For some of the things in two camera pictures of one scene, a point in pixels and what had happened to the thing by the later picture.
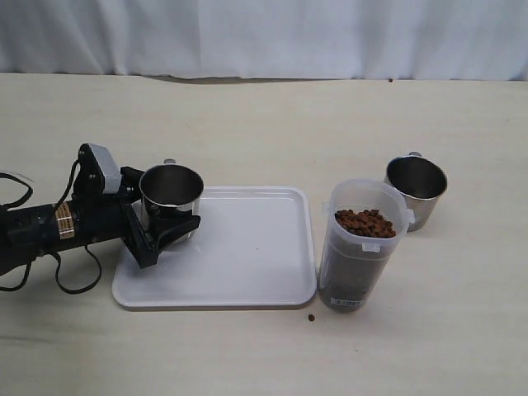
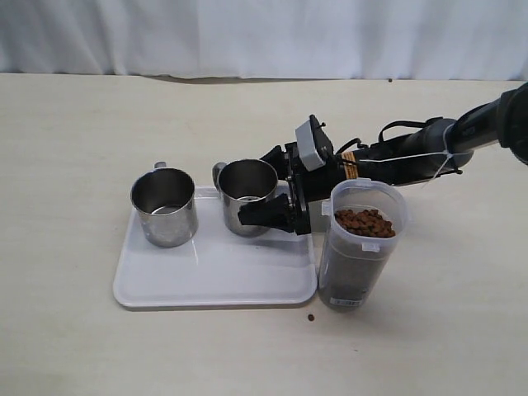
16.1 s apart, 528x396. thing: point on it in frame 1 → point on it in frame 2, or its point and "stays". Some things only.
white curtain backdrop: [244, 41] stays
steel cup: [420, 181] → [242, 182]
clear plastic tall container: [365, 222] stays
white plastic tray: [254, 249] stays
